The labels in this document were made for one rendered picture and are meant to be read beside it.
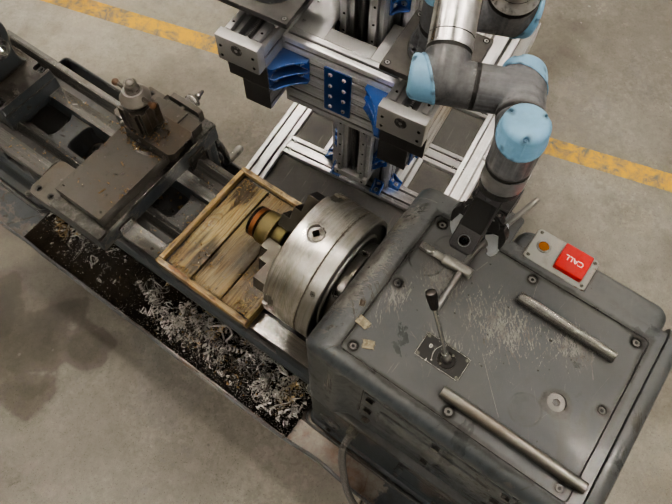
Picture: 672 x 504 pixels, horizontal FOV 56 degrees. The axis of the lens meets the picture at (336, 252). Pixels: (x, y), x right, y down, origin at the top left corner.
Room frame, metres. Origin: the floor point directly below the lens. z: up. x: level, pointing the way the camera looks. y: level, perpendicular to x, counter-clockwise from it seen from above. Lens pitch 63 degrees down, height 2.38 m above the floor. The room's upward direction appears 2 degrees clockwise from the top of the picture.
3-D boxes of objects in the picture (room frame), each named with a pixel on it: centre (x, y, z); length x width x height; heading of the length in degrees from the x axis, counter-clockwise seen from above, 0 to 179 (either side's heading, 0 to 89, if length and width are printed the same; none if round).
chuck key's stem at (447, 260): (0.54, -0.22, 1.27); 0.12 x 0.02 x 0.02; 57
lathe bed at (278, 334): (0.97, 0.55, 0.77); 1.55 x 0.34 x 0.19; 56
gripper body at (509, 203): (0.59, -0.28, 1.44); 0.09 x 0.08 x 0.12; 146
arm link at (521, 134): (0.58, -0.27, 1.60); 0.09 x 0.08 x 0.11; 170
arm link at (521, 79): (0.68, -0.27, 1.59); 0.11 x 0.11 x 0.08; 80
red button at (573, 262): (0.55, -0.47, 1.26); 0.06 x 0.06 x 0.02; 56
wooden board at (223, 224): (0.76, 0.24, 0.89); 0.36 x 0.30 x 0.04; 146
